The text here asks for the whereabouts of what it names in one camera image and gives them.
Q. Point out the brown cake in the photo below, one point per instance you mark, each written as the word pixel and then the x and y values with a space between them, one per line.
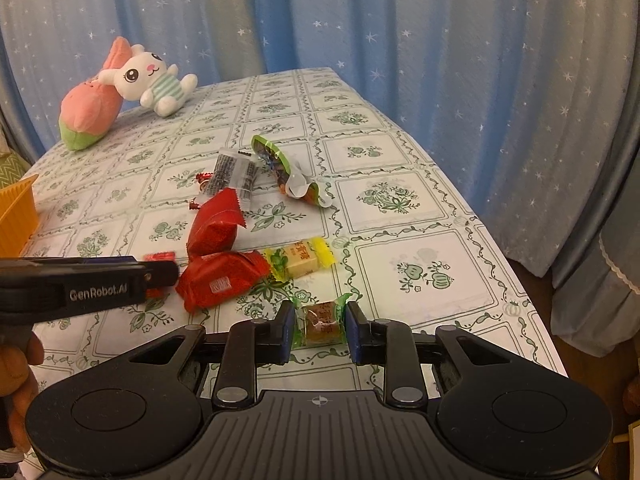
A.
pixel 320 322

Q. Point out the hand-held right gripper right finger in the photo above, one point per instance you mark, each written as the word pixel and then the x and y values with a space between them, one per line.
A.
pixel 352 334

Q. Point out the pink starfish plush toy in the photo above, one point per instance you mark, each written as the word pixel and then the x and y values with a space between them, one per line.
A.
pixel 90 110

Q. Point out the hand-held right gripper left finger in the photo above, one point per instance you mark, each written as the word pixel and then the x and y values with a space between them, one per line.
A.
pixel 287 332

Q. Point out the green snack packet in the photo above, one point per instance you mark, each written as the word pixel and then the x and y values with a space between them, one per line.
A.
pixel 272 157

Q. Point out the blue star curtain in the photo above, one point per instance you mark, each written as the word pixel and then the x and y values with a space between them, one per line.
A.
pixel 400 35

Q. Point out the white rabbit plush toy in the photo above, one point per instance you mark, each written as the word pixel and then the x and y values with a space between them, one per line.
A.
pixel 140 72

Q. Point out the person's left hand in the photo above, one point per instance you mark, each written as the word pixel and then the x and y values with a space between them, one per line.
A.
pixel 20 370

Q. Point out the green zigzag cushion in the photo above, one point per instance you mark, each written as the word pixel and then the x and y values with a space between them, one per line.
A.
pixel 10 167

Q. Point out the red snack packet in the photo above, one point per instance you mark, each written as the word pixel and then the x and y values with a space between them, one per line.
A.
pixel 215 280
pixel 212 230

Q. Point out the small red wrapped candy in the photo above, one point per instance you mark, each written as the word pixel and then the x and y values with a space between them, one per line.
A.
pixel 204 177

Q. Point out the yellow snack bar packet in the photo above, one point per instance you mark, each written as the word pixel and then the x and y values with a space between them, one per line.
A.
pixel 300 259

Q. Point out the small red candy packet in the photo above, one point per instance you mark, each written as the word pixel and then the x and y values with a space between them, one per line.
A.
pixel 160 256

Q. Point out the clear dark snack stick packet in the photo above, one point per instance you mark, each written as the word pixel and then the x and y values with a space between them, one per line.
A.
pixel 220 172
pixel 246 180

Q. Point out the blue cloth with lace trim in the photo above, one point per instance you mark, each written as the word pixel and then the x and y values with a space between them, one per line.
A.
pixel 600 270

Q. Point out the orange plastic tray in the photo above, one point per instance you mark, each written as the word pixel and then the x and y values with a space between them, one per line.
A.
pixel 17 220

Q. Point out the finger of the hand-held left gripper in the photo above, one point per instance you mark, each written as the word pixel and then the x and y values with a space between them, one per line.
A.
pixel 162 274
pixel 100 260

